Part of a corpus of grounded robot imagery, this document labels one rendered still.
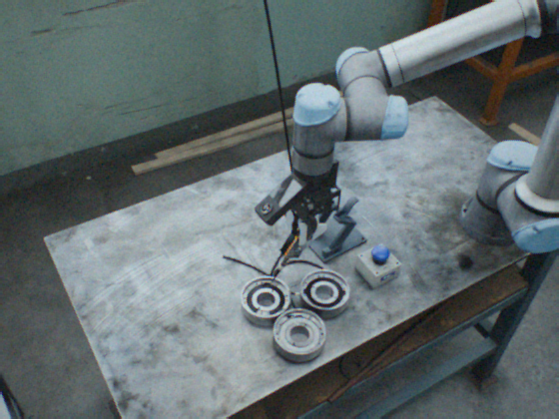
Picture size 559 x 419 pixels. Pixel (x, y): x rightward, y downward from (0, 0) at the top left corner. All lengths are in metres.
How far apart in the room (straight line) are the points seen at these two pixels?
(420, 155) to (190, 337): 0.82
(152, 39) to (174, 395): 1.78
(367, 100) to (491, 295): 0.86
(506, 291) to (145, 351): 0.99
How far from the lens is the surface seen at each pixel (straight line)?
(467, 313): 1.67
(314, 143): 1.01
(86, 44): 2.57
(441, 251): 1.44
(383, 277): 1.32
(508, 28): 1.15
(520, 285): 1.78
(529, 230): 1.28
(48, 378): 2.22
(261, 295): 1.27
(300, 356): 1.18
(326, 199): 1.12
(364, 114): 1.01
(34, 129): 2.70
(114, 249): 1.42
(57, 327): 2.32
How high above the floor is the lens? 1.84
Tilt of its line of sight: 45 degrees down
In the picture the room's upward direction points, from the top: 3 degrees clockwise
